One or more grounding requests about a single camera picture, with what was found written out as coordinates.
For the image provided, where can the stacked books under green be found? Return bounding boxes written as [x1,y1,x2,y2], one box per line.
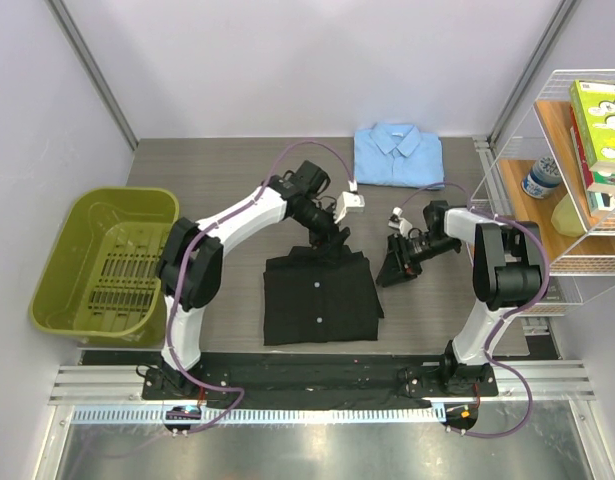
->
[569,104,615,219]

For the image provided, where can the folded light blue shirt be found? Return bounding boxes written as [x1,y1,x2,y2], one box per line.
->
[353,123,445,188]

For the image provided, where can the olive green plastic basket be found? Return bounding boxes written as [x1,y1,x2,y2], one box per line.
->
[29,187,179,348]

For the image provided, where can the black long sleeve shirt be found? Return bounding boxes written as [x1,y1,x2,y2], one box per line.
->
[263,246,384,346]

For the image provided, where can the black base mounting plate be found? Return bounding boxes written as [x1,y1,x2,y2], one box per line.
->
[82,350,499,410]

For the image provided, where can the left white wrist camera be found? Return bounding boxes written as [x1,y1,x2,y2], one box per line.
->
[333,180,365,224]

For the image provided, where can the pale green plastic object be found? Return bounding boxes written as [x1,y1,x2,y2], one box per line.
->
[551,195,585,238]

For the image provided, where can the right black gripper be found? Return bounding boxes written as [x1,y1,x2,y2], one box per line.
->
[376,233,459,288]

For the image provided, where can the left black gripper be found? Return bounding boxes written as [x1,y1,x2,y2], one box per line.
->
[291,201,349,266]

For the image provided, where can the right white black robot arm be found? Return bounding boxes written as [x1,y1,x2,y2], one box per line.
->
[376,201,549,398]

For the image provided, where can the white wire shelf rack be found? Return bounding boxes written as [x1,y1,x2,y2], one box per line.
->
[472,69,615,316]

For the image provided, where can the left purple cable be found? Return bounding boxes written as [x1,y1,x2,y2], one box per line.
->
[101,141,359,459]

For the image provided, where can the green book on top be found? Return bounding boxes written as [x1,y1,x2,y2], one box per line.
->
[570,80,615,173]

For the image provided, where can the slotted white cable duct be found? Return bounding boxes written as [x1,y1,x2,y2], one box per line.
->
[72,404,446,426]

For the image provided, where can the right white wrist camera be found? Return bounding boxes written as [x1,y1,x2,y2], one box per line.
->
[388,207,413,237]

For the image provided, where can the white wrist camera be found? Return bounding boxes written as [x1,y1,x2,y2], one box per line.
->
[333,180,365,224]
[388,207,413,237]

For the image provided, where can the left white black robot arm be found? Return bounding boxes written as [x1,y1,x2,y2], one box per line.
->
[149,161,351,399]

